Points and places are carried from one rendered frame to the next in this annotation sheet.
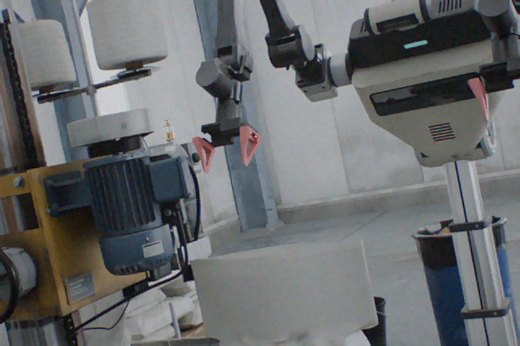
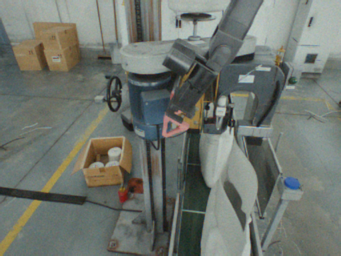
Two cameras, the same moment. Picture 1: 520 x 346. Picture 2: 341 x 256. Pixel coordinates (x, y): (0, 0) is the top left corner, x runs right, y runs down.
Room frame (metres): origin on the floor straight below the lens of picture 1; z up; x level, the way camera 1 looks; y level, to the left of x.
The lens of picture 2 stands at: (1.52, -0.43, 1.62)
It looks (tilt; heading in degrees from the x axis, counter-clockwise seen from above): 35 degrees down; 71
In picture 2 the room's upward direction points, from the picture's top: straight up
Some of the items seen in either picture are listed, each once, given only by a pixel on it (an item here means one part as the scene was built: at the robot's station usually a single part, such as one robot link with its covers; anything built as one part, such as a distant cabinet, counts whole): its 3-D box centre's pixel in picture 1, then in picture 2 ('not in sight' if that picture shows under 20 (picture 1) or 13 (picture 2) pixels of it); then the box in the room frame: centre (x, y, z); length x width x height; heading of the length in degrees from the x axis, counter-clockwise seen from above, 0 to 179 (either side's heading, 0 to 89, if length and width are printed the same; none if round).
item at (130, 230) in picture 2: not in sight; (143, 214); (1.65, 0.60, 0.10); 0.50 x 0.42 x 0.20; 63
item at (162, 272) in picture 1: (152, 268); (212, 125); (1.98, 0.31, 1.04); 0.08 x 0.06 x 0.05; 153
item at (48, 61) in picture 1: (41, 55); not in sight; (1.94, 0.46, 1.61); 0.15 x 0.14 x 0.17; 63
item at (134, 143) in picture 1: (115, 148); (148, 69); (1.69, 0.29, 1.35); 0.12 x 0.12 x 0.04
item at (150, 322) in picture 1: (142, 318); not in sight; (4.88, 0.89, 0.32); 0.66 x 0.43 x 0.15; 155
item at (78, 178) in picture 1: (81, 190); not in sight; (1.69, 0.38, 1.27); 0.12 x 0.09 x 0.09; 153
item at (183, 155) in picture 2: not in sight; (186, 136); (2.11, 0.89, 0.54); 1.05 x 0.02 x 0.41; 63
